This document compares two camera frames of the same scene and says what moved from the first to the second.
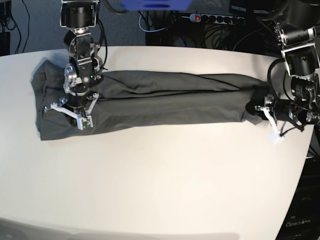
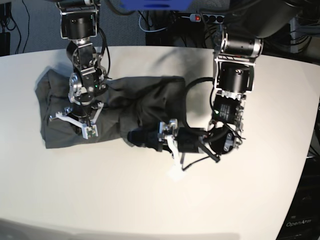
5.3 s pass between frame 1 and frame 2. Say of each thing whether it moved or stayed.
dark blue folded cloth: stayed
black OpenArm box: stayed
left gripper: moved
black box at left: stayed
